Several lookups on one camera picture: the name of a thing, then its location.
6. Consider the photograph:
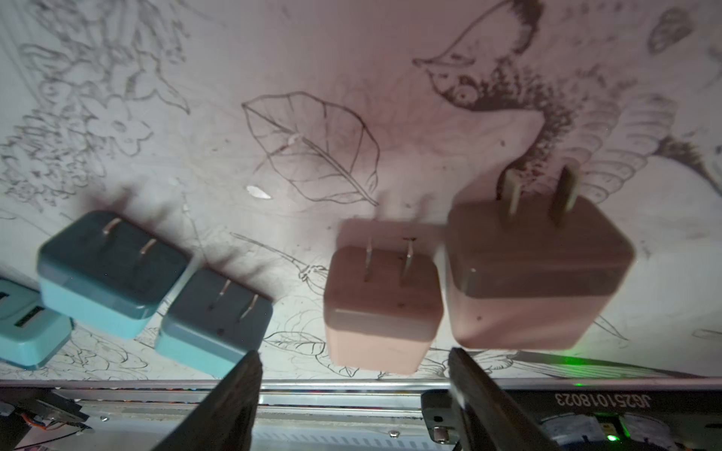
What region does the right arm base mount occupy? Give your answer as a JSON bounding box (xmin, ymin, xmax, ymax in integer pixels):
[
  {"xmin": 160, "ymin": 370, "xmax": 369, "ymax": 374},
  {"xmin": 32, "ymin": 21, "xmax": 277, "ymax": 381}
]
[{"xmin": 420, "ymin": 381, "xmax": 721, "ymax": 450}]

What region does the pink plug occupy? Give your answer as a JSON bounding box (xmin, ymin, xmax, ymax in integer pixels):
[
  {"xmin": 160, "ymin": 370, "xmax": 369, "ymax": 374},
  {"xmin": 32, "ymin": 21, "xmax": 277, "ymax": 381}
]
[
  {"xmin": 323, "ymin": 238, "xmax": 444, "ymax": 375},
  {"xmin": 445, "ymin": 166, "xmax": 635, "ymax": 350}
]

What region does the teal plug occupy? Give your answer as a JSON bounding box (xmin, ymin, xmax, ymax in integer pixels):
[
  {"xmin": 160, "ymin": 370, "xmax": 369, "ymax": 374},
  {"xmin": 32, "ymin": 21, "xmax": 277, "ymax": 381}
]
[
  {"xmin": 154, "ymin": 268, "xmax": 274, "ymax": 379},
  {"xmin": 37, "ymin": 210, "xmax": 190, "ymax": 339},
  {"xmin": 1, "ymin": 279, "xmax": 73, "ymax": 370}
]

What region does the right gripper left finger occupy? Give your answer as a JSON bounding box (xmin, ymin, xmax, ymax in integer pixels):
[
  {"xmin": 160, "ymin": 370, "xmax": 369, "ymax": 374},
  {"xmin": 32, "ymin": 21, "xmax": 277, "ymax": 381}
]
[{"xmin": 154, "ymin": 351, "xmax": 262, "ymax": 451}]

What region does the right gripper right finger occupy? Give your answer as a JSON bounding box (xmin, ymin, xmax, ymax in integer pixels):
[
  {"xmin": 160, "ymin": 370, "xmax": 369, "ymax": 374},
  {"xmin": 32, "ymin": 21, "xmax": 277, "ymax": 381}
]
[{"xmin": 449, "ymin": 348, "xmax": 560, "ymax": 450}]

